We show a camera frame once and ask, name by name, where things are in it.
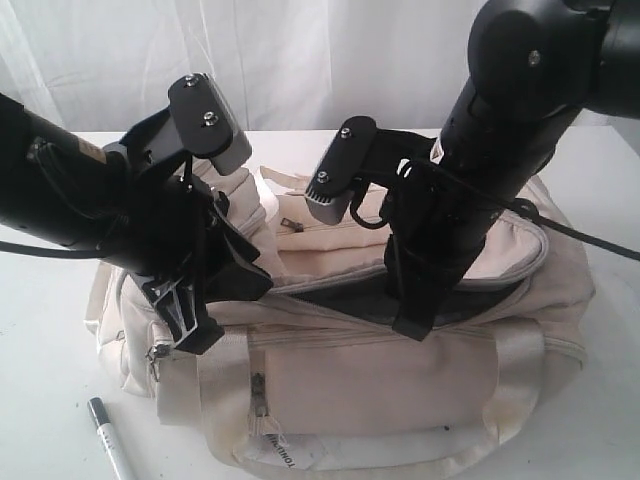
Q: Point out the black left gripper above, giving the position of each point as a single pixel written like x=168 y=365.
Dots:
x=170 y=228

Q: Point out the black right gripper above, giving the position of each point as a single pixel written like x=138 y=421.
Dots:
x=440 y=216

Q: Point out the cream fabric duffel bag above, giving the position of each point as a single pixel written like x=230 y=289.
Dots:
x=317 y=355

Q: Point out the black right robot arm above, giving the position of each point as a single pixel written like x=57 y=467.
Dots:
x=533 y=67

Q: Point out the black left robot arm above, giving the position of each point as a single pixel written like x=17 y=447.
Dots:
x=59 y=189

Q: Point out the silver black marker pen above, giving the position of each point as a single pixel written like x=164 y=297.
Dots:
x=105 y=429

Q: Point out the white backdrop curtain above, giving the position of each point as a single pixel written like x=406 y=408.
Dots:
x=281 y=65

